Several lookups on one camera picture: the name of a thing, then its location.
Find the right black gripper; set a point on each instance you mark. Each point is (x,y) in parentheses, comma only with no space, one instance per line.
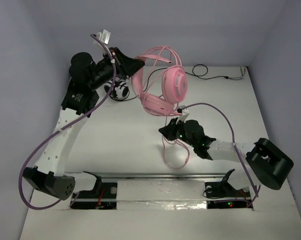
(169,131)

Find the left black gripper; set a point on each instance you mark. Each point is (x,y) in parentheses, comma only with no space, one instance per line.
(120,63)

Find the pink over-ear headphones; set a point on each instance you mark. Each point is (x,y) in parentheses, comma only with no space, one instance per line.
(174,84)

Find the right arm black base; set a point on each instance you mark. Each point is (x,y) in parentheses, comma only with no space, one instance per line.
(221,195)

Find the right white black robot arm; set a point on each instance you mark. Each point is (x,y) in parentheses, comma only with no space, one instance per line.
(262,162)

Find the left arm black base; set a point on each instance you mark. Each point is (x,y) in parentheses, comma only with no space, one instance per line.
(103,196)

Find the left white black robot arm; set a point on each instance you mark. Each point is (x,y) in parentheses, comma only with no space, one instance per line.
(81,99)

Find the black white striped headphones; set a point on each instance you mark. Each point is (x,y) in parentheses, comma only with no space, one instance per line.
(120,91)

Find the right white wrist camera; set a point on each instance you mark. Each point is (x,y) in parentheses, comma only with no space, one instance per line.
(184,113)

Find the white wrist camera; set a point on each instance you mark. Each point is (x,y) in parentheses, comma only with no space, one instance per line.
(184,113)
(101,39)

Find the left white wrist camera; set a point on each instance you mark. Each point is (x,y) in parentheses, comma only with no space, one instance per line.
(101,39)

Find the metal base rail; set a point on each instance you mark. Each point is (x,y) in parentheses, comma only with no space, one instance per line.
(157,188)

